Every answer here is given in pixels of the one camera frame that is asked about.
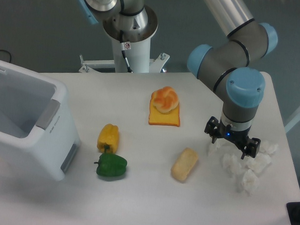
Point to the round orange swirl bun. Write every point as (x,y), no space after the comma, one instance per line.
(165,99)

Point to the green bell pepper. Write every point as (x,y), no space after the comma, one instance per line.
(111,165)

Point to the yellow bell pepper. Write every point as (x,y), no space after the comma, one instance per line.
(108,139)

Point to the square toast bread slice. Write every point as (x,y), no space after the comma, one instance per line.
(172,118)

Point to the oblong tan bread loaf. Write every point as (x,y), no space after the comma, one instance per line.
(184,164)

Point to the crumpled white tissue paper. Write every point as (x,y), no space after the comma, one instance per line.
(245,172)

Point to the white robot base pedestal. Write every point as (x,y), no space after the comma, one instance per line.
(131,44)

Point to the black device at table edge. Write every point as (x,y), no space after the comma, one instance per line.
(293,209)

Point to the white plastic bin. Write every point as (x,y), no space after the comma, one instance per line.
(37,130)

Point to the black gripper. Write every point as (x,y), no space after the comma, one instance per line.
(234,132)

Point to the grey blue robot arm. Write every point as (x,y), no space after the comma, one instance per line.
(225,71)

